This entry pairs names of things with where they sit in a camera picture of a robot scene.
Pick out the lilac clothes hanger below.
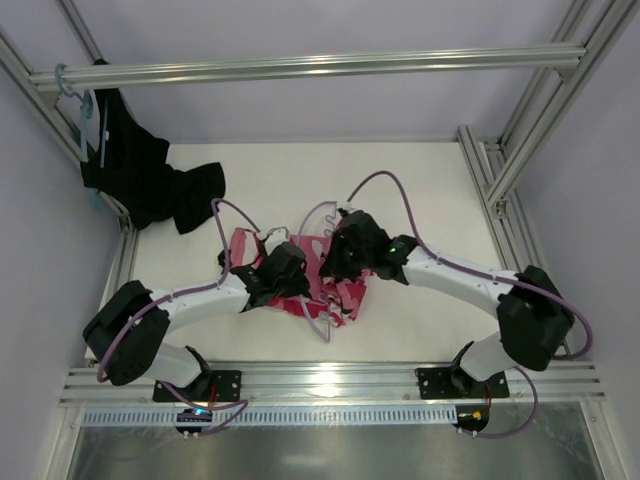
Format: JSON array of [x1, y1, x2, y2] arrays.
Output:
[[295, 201, 360, 344]]

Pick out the pink camouflage trousers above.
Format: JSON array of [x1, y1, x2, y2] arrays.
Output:
[[229, 228, 371, 328]]

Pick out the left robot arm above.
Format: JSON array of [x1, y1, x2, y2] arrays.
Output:
[[83, 228, 310, 401]]

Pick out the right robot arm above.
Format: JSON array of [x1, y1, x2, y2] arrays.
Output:
[[320, 209, 575, 397]]

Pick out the light blue clothes hanger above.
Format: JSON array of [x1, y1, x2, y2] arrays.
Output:
[[53, 62, 111, 211]]

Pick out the black garment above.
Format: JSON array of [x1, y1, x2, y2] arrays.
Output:
[[81, 88, 226, 235]]

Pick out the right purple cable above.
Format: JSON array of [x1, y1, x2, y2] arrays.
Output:
[[342, 170, 595, 440]]

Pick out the purple cable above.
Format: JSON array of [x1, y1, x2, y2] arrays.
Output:
[[342, 170, 595, 440], [95, 197, 266, 437]]

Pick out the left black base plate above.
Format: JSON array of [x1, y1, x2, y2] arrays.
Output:
[[152, 369, 242, 403]]

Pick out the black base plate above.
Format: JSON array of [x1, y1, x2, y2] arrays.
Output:
[[152, 369, 242, 403], [415, 366, 510, 400]]

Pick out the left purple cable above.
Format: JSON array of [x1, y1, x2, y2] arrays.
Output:
[[95, 197, 266, 437]]

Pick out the slotted grey cable duct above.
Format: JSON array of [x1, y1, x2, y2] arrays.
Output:
[[80, 404, 458, 430]]

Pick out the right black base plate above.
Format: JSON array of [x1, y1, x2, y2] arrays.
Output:
[[415, 366, 510, 400]]

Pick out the aluminium left frame post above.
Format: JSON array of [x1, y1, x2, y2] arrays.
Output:
[[1, 28, 139, 290]]

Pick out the aluminium hanging rail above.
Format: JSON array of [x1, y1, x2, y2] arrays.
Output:
[[35, 43, 586, 90]]

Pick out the aluminium right frame rail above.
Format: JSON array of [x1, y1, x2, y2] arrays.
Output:
[[457, 1, 639, 270]]

